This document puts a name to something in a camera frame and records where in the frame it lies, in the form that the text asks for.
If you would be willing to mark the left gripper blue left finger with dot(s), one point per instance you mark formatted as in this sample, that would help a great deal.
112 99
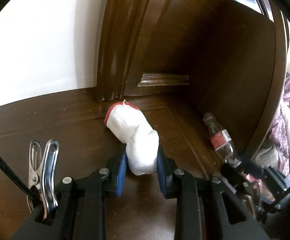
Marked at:
117 167

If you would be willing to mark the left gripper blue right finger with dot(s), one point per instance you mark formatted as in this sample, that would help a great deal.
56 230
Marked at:
165 173

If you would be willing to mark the white glove red cuff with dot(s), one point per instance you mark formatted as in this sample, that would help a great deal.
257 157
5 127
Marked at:
130 126

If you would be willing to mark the grey pillow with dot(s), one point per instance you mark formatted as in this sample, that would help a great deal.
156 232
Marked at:
267 156

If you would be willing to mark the purple lace pillow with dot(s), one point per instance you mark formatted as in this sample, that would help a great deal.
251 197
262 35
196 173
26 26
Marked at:
280 130

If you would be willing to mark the clear plastic soda bottle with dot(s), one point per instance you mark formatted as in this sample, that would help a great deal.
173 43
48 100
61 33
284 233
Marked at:
221 141

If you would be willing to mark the dark wooden nightstand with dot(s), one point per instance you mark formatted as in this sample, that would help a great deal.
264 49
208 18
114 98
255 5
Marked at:
76 121

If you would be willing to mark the wooden bed headboard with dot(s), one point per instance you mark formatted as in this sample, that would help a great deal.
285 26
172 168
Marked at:
227 57

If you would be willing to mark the metal spring clamp left camera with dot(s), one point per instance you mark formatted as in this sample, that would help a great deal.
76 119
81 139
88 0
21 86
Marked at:
41 173

